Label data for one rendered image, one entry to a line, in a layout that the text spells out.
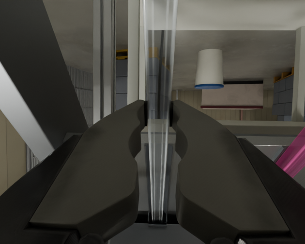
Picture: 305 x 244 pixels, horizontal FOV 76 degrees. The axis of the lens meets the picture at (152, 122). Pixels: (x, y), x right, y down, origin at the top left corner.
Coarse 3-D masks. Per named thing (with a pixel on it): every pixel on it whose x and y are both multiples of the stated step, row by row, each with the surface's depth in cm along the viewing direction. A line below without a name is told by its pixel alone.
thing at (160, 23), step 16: (144, 0) 8; (160, 0) 8; (176, 0) 8; (144, 16) 8; (160, 16) 8; (176, 16) 8; (144, 32) 8; (160, 32) 8; (144, 48) 9; (160, 48) 9; (160, 64) 9; (160, 80) 10; (160, 96) 11; (160, 112) 12; (160, 128) 13; (160, 144) 14; (160, 160) 16; (160, 176) 17; (160, 192) 20; (160, 208) 23
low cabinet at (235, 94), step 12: (228, 84) 606; (240, 84) 597; (252, 84) 588; (204, 96) 628; (216, 96) 618; (228, 96) 608; (240, 96) 599; (252, 96) 589; (204, 108) 732; (216, 108) 695; (228, 108) 664; (240, 108) 633; (252, 108) 606
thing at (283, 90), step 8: (288, 72) 458; (280, 80) 479; (288, 80) 432; (280, 88) 477; (288, 88) 430; (280, 96) 477; (288, 96) 428; (280, 104) 473; (288, 104) 428; (272, 112) 532; (280, 112) 471; (288, 112) 427; (304, 112) 401; (280, 120) 470; (288, 120) 448; (304, 120) 440
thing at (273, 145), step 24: (144, 144) 16; (168, 144) 16; (264, 144) 16; (288, 144) 16; (144, 168) 19; (168, 168) 18; (144, 192) 23; (168, 192) 22; (144, 216) 28; (168, 216) 28
